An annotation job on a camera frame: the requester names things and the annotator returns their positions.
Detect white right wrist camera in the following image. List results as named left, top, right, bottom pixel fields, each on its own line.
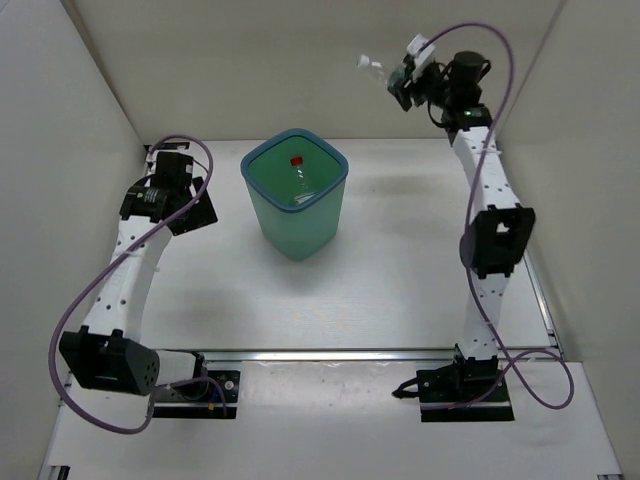
left=406, top=34, right=435, bottom=73

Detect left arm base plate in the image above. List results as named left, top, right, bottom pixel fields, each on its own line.
left=153, top=367, right=241, bottom=420

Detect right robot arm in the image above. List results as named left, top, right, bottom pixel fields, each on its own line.
left=388, top=48, right=535, bottom=361

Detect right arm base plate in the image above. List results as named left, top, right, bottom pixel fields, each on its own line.
left=391, top=365, right=515, bottom=423

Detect dark blue left sticker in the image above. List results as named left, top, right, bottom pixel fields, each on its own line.
left=156, top=141, right=190, bottom=150

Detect green-label clear bottle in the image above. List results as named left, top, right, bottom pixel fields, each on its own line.
left=356, top=54, right=405, bottom=92

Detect black-label clear bottle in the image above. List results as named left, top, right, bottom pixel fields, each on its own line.
left=291, top=192, right=317, bottom=206

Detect aluminium table edge rail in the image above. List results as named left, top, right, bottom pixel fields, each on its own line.
left=149, top=347, right=564, bottom=365

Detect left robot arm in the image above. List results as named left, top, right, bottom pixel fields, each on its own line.
left=59, top=151, right=217, bottom=400

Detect green plastic bin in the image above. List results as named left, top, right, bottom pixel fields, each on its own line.
left=240, top=128, right=349, bottom=261

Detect red-label clear water bottle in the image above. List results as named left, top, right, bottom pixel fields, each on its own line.
left=290, top=156, right=316, bottom=197

